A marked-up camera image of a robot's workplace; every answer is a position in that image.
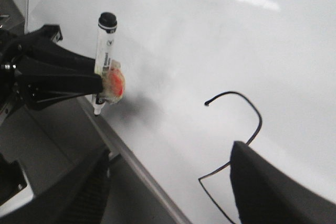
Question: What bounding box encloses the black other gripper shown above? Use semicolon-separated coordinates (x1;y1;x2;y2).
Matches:
1;24;103;123

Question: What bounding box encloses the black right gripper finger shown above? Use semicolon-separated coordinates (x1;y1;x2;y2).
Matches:
230;141;335;223

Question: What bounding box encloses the red magnet taped to marker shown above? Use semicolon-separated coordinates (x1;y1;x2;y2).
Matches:
102;60;125;104

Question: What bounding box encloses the white black-tipped whiteboard marker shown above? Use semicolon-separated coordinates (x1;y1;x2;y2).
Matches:
92;12;117;116

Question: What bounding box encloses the grey aluminium whiteboard tray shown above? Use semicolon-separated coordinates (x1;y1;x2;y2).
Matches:
77;97;191;223

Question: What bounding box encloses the white whiteboard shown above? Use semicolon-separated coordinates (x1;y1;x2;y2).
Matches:
28;0;335;223

